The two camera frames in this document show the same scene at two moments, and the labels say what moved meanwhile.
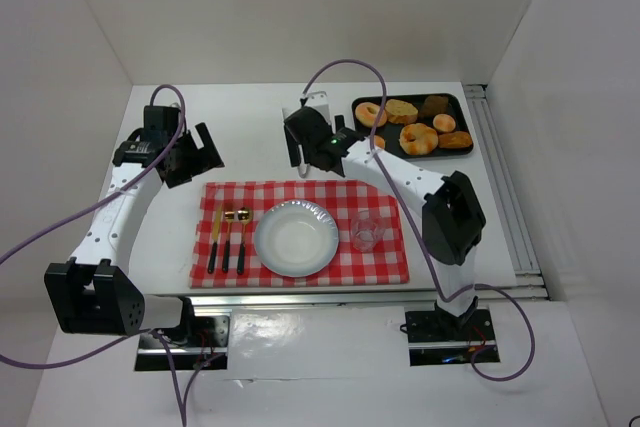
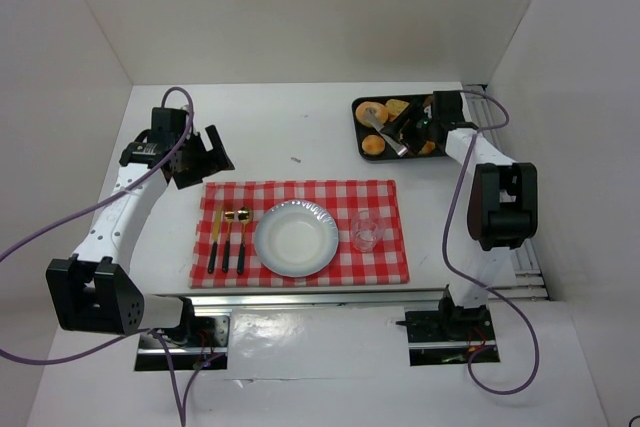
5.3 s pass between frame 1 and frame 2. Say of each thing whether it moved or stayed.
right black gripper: moved
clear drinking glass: stayed
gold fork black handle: stayed
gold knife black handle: stayed
